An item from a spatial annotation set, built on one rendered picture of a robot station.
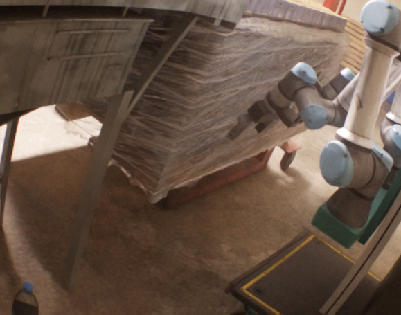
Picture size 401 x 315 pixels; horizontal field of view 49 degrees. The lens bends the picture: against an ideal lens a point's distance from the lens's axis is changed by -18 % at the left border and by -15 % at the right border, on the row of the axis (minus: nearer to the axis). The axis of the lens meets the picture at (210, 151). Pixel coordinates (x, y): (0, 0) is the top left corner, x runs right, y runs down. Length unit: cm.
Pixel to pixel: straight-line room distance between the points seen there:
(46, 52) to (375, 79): 80
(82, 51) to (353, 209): 85
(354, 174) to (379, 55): 32
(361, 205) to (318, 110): 30
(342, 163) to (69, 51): 71
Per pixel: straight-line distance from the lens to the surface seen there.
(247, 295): 162
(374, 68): 125
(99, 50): 116
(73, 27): 106
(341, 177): 125
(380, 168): 137
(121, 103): 136
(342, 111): 148
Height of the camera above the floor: 127
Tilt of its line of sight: 23 degrees down
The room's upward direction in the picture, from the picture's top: 24 degrees clockwise
